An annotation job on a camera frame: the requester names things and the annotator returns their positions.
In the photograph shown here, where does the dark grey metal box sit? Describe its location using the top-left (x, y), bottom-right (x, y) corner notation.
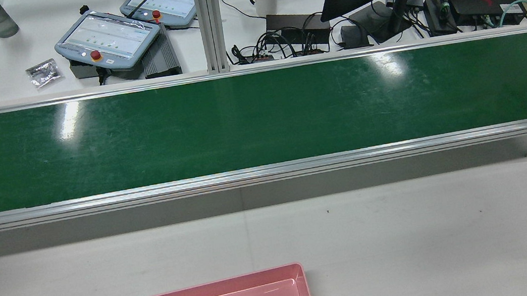
top-left (68, 50), bottom-right (145, 88)

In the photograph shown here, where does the green conveyor belt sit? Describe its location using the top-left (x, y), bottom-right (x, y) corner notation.
top-left (0, 31), bottom-right (527, 214)

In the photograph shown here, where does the black flat hub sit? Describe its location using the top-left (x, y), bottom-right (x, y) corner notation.
top-left (265, 6), bottom-right (333, 52)

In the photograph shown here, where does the small black adapter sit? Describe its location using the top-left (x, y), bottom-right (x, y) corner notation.
top-left (339, 22), bottom-right (373, 51)

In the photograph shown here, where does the black monitor stand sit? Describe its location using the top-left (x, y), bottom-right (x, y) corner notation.
top-left (346, 0), bottom-right (429, 47)

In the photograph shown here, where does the grey-blue robot teach pendant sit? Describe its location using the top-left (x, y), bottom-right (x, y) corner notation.
top-left (51, 2), bottom-right (167, 79)
top-left (118, 0), bottom-right (199, 36)

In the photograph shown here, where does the black power adapter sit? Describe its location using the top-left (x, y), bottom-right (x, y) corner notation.
top-left (422, 0), bottom-right (458, 38)

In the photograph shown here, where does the clear bag of parts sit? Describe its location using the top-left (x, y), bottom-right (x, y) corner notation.
top-left (24, 57), bottom-right (64, 91)

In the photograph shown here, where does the aluminium conveyor side rail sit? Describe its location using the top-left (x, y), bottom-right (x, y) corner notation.
top-left (0, 23), bottom-right (527, 116)
top-left (0, 116), bottom-right (527, 234)

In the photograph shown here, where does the black cable tangle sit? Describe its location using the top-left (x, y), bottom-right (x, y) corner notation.
top-left (227, 22), bottom-right (333, 67)

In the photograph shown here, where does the vertical aluminium profile post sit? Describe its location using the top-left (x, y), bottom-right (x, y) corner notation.
top-left (192, 0), bottom-right (231, 76)

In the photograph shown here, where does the white mug with black handle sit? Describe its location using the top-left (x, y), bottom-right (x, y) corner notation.
top-left (249, 0), bottom-right (282, 19)

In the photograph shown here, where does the teal network cable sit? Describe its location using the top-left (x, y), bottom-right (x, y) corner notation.
top-left (497, 0), bottom-right (527, 28)

